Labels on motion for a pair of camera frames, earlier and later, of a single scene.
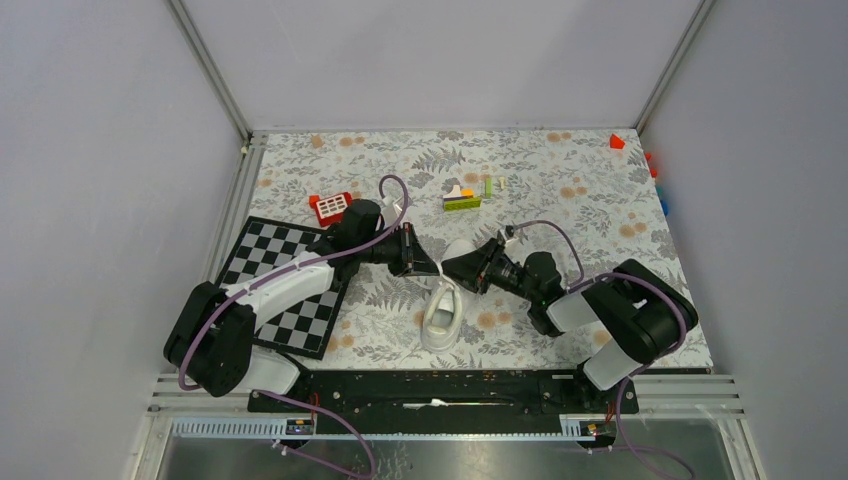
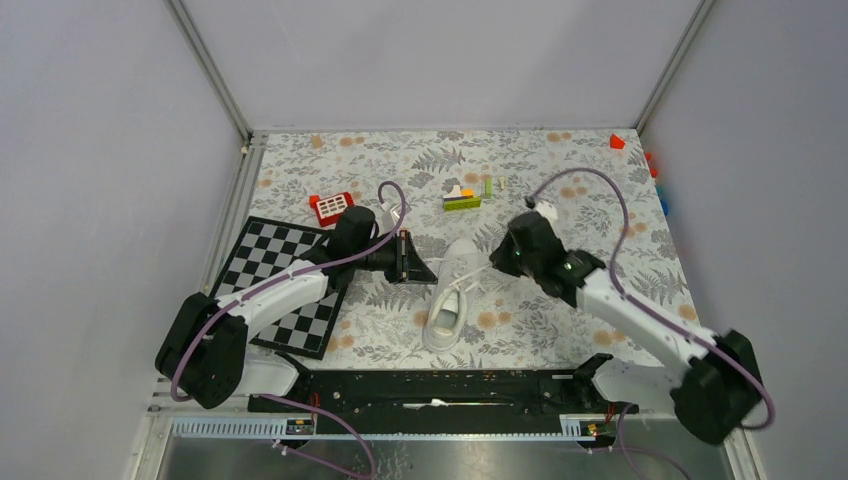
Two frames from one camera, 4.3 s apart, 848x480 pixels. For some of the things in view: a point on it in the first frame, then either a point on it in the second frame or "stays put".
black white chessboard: x=263 y=244 stays put
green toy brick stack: x=461 y=198 stays put
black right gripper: x=477 y=267 -> x=500 y=259
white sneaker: x=443 y=304 stays put
